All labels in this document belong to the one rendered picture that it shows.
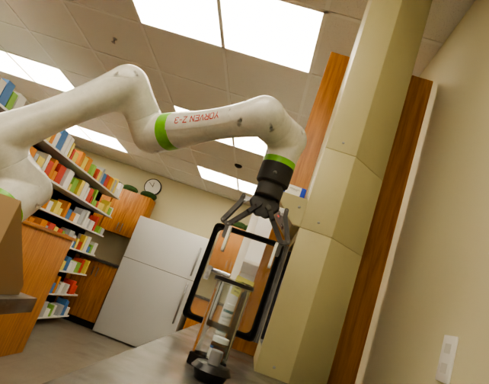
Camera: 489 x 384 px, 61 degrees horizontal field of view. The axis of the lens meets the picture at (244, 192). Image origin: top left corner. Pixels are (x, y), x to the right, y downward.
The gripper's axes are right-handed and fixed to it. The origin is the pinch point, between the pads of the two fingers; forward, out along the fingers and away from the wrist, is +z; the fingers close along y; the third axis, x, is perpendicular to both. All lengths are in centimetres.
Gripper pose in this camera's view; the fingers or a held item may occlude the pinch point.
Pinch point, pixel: (246, 254)
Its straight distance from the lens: 112.4
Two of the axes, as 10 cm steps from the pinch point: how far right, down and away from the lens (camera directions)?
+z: -3.4, 9.1, -2.3
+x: -0.2, -2.5, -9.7
